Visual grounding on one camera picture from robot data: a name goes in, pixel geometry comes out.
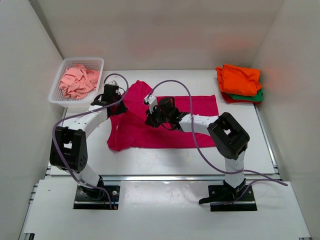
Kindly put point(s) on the pink t shirt in basket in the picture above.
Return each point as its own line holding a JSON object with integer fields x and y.
{"x": 78, "y": 81}

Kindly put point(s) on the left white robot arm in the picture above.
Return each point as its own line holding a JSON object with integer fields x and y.
{"x": 72, "y": 139}

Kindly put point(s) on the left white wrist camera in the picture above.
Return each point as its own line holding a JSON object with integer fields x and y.
{"x": 112, "y": 83}

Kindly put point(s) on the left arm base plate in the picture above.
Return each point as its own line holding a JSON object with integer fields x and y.
{"x": 93, "y": 199}

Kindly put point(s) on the magenta t shirt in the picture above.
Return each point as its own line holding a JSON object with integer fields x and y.
{"x": 128, "y": 130}

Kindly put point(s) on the white plastic basket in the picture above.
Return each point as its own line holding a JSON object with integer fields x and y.
{"x": 56, "y": 96}

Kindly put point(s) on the aluminium table rail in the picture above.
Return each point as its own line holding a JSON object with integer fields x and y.
{"x": 164, "y": 178}

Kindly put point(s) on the orange folded t shirt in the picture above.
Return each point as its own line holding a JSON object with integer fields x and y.
{"x": 238, "y": 80}

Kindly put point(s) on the red folded t shirt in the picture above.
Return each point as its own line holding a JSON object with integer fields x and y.
{"x": 230, "y": 100}

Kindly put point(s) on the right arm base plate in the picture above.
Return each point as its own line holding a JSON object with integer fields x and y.
{"x": 220, "y": 199}

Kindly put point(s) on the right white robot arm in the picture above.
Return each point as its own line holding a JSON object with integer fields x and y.
{"x": 230, "y": 139}

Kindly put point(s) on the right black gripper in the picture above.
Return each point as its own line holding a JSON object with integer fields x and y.
{"x": 150, "y": 119}

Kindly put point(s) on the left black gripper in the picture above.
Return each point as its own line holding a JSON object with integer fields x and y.
{"x": 123, "y": 108}

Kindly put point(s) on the green folded t shirt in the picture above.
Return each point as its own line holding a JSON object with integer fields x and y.
{"x": 258, "y": 98}

